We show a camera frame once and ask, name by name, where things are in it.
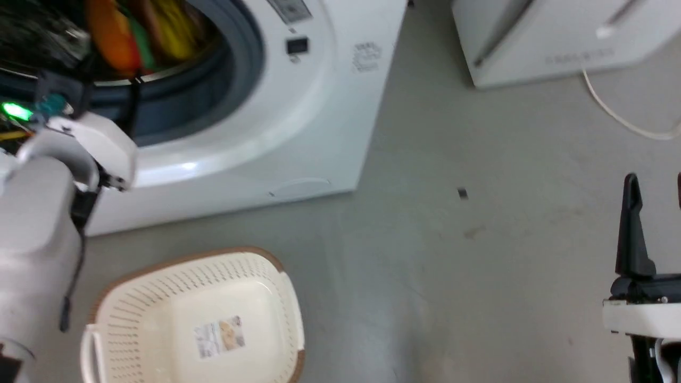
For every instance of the white box appliance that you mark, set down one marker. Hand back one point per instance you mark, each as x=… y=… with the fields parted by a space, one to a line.
x=558 y=37

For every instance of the printed paper label sticker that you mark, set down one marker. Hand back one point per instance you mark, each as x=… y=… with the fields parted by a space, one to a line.
x=219 y=336

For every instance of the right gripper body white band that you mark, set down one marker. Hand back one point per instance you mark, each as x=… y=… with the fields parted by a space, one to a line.
x=646 y=314

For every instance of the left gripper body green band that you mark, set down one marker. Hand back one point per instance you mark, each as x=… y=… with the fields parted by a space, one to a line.
x=53 y=96

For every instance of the small dark floor scrap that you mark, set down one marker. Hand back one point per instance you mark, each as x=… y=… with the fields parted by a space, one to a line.
x=463 y=193

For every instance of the colourful clothes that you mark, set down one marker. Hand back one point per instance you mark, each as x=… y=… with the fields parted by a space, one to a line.
x=114 y=37

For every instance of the cream perforated laundry basket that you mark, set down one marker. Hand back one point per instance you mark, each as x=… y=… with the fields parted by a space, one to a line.
x=175 y=298

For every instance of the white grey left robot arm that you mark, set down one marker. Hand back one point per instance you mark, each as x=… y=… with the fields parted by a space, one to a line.
x=37 y=223

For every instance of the white front-load washing machine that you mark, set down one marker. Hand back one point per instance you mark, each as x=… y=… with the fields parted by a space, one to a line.
x=298 y=133

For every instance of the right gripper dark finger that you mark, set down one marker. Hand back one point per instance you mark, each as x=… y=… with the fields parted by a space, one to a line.
x=633 y=239
x=679 y=189

